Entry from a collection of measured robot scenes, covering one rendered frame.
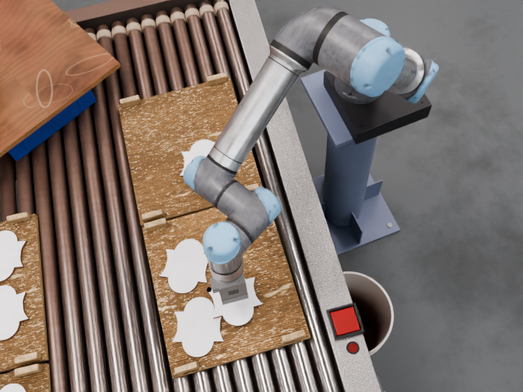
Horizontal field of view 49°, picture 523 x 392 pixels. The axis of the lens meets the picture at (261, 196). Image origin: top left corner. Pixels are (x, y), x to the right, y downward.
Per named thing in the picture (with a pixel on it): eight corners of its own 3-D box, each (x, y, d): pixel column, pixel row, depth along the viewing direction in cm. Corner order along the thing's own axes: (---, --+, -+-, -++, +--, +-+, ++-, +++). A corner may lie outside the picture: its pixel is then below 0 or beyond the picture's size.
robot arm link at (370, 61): (400, 41, 158) (335, 5, 109) (447, 68, 153) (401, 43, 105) (377, 80, 162) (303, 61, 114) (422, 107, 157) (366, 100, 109)
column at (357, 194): (361, 160, 266) (385, 31, 187) (400, 230, 250) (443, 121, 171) (286, 189, 262) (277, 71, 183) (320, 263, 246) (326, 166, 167)
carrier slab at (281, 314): (265, 195, 159) (265, 192, 158) (310, 337, 142) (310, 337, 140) (143, 229, 157) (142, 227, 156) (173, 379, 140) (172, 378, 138)
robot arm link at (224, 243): (250, 232, 114) (221, 263, 111) (253, 254, 124) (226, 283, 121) (221, 210, 117) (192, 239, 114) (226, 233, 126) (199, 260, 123)
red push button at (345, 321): (352, 307, 145) (352, 306, 143) (359, 330, 142) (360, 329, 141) (329, 313, 144) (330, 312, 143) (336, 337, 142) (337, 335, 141)
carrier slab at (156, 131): (229, 78, 177) (229, 75, 176) (265, 194, 160) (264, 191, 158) (119, 107, 175) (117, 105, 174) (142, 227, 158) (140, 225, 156)
